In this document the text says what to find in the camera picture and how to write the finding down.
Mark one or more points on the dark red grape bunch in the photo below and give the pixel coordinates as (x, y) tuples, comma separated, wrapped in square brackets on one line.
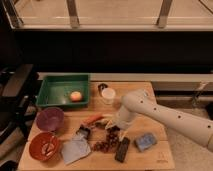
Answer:
[(110, 142)]

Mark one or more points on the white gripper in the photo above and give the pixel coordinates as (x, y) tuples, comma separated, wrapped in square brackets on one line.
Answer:
[(123, 119)]

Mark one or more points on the blue sponge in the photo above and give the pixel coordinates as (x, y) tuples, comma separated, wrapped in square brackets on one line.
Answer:
[(145, 141)]

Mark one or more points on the black metal clip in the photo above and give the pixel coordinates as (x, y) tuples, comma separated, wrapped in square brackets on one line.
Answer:
[(84, 131)]

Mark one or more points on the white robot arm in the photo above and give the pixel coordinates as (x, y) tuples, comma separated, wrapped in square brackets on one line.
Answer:
[(199, 130)]

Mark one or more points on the black chair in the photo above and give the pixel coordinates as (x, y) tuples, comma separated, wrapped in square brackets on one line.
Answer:
[(17, 92)]

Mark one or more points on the orange bowl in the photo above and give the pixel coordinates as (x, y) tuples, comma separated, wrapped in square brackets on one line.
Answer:
[(44, 146)]

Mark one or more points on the grey cloth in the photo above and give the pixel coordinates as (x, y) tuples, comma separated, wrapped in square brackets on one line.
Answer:
[(75, 149)]

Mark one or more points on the orange carrot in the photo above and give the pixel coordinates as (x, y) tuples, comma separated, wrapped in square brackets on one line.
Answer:
[(92, 119)]

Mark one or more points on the white cup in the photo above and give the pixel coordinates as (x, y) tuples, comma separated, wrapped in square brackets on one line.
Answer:
[(108, 95)]

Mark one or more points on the green plastic tray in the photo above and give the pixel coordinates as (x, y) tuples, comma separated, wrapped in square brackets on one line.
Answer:
[(56, 91)]

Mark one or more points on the yellow banana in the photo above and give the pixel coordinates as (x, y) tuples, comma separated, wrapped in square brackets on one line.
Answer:
[(107, 116)]

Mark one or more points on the dark brown stick object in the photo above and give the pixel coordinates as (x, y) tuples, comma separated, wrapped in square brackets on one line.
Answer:
[(100, 125)]

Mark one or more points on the small black round object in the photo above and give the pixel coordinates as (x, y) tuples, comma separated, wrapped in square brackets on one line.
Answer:
[(101, 87)]

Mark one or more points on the purple bowl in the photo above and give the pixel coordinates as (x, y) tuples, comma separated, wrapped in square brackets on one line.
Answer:
[(50, 119)]

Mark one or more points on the black remote control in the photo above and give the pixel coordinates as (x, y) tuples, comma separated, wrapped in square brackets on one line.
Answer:
[(122, 150)]

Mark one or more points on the peach apple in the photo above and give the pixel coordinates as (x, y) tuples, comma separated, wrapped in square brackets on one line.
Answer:
[(75, 96)]

